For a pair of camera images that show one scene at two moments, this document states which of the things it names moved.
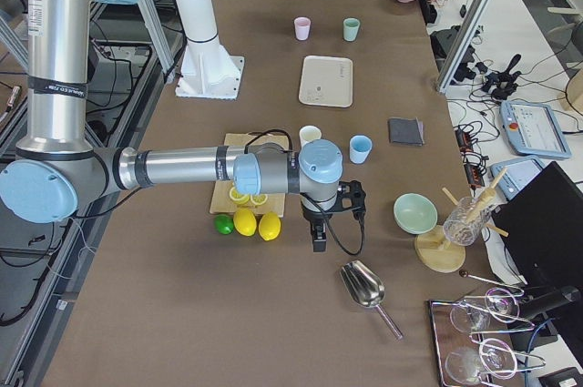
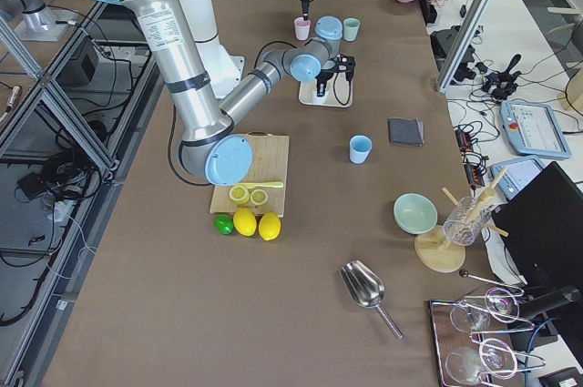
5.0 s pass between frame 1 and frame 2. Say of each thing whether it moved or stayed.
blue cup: stayed
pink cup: stayed
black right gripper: moved
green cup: stayed
